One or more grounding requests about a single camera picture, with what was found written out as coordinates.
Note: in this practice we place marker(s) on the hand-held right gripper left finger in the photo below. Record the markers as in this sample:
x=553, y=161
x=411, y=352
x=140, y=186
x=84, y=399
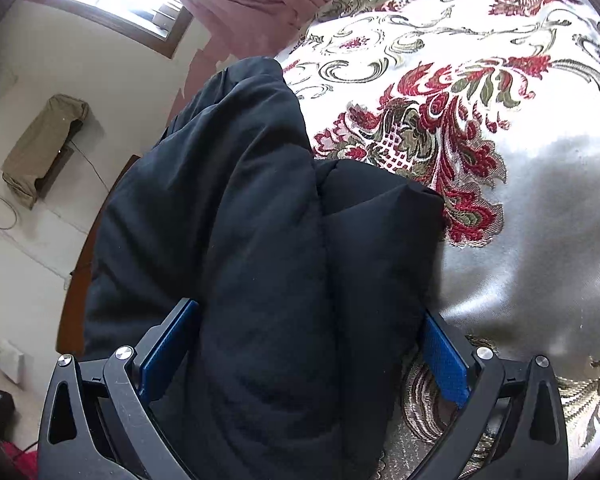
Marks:
x=167, y=350

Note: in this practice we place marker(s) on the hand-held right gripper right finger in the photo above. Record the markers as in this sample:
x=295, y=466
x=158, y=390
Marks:
x=445, y=360

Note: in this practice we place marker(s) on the black padded jacket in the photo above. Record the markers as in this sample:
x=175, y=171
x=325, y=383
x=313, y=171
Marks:
x=240, y=240

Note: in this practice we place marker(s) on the floral cream and red bedspread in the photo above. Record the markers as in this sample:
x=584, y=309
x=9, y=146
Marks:
x=520, y=160

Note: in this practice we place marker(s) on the pink curtain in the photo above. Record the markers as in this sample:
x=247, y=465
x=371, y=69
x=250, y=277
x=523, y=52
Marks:
x=260, y=5

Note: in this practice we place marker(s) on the wooden bed frame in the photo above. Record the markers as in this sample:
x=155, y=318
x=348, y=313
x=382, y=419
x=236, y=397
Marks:
x=72, y=300

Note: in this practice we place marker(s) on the white wall socket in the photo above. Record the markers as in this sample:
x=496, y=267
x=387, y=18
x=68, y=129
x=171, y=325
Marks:
x=2, y=360

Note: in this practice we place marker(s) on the black wall-mounted device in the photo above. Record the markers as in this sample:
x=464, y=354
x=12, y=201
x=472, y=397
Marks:
x=55, y=170

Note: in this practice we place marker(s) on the cloth-covered wall box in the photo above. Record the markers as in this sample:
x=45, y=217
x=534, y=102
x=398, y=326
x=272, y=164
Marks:
x=40, y=150

